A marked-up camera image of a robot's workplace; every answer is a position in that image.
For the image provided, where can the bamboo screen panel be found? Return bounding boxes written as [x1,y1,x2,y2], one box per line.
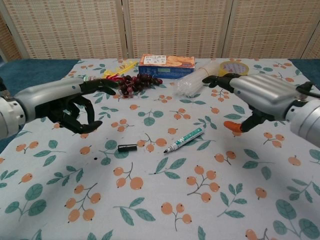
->
[0,16,25,63]
[305,23,320,60]
[222,0,320,61]
[122,0,235,60]
[0,0,132,61]

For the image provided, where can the colourful feather shuttlecock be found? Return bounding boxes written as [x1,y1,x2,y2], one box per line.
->
[83,59,140,85]

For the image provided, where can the dark red artificial grapes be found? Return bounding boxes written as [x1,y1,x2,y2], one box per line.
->
[116,72,164,100]

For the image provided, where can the clear yellowish tape roll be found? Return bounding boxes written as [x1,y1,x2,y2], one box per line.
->
[216,60,250,77]

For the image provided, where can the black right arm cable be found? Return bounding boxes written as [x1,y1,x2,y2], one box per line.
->
[295,80,320,101]

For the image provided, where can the orange blue biscuit box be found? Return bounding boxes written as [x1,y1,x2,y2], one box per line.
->
[137,54,196,79]

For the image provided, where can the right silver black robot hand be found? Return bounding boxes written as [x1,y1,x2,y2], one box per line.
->
[201,73,301,133]

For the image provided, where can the white green marker pen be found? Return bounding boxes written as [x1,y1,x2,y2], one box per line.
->
[163,126,205,155]

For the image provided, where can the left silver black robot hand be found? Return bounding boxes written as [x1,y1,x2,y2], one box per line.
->
[14,76,117,135]

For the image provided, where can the black marker cap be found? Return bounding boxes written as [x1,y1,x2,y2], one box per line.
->
[117,142,139,153]

